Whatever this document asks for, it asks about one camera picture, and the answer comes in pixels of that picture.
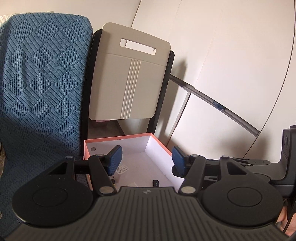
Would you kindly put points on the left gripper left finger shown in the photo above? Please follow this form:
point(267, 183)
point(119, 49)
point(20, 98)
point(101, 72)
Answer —
point(113, 159)

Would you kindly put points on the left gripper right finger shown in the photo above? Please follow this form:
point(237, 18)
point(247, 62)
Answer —
point(181, 162)

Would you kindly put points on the white square charger adapter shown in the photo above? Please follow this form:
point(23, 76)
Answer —
point(121, 169)

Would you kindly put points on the black rectangular lighter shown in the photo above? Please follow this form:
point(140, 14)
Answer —
point(155, 183)

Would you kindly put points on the person's right hand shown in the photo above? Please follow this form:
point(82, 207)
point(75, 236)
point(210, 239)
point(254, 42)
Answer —
point(283, 220)

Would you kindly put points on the pink cardboard box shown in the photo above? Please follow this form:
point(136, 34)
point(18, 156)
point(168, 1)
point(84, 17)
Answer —
point(145, 156)

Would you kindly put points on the beige folding table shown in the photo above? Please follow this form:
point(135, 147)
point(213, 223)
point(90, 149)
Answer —
point(128, 75)

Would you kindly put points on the blue quilted sofa cover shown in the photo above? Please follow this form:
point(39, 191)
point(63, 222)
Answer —
point(43, 62)

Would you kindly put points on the dark metal floor rail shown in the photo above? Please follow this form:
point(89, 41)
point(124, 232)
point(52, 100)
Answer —
point(192, 90)

